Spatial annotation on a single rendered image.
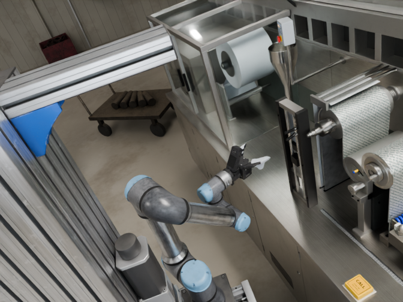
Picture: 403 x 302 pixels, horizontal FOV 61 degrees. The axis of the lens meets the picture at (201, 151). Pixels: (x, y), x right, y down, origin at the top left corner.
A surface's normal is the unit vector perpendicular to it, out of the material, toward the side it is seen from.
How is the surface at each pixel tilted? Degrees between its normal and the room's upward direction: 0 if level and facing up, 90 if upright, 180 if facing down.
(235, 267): 0
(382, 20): 90
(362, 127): 92
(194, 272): 8
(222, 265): 0
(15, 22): 90
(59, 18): 90
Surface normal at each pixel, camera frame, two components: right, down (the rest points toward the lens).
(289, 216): -0.27, -0.78
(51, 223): 0.22, 0.51
